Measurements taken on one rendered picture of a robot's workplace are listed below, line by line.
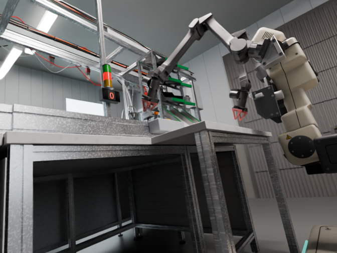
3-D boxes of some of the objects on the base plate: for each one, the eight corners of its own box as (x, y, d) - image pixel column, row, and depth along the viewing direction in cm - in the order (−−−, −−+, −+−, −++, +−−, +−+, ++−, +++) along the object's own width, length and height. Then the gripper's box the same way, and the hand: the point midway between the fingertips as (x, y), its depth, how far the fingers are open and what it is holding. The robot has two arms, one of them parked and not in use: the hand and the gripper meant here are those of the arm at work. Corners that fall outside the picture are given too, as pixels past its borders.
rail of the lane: (190, 142, 121) (187, 125, 123) (13, 138, 52) (14, 100, 54) (183, 144, 124) (181, 127, 126) (7, 142, 55) (8, 107, 58)
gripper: (151, 88, 115) (144, 113, 118) (162, 91, 123) (155, 114, 126) (144, 85, 118) (137, 109, 121) (155, 88, 127) (148, 111, 130)
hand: (146, 110), depth 123 cm, fingers closed on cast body, 4 cm apart
